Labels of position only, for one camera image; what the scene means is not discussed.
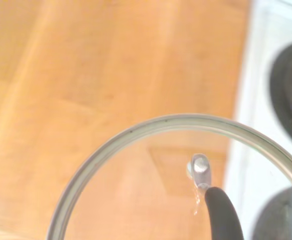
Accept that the glass lid with black handle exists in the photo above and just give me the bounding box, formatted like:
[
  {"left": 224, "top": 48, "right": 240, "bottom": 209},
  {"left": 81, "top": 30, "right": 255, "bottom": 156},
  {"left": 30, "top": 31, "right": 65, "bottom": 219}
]
[{"left": 46, "top": 113, "right": 292, "bottom": 240}]

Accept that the white kitchen stove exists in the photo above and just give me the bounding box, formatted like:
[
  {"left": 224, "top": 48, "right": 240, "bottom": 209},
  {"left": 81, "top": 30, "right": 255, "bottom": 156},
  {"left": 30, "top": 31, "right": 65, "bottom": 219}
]
[{"left": 222, "top": 0, "right": 292, "bottom": 240}]

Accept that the black round hotplate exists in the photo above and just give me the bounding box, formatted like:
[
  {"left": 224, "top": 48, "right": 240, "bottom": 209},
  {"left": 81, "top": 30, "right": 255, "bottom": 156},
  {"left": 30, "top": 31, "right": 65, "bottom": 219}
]
[
  {"left": 269, "top": 40, "right": 292, "bottom": 152},
  {"left": 251, "top": 186, "right": 292, "bottom": 240}
]

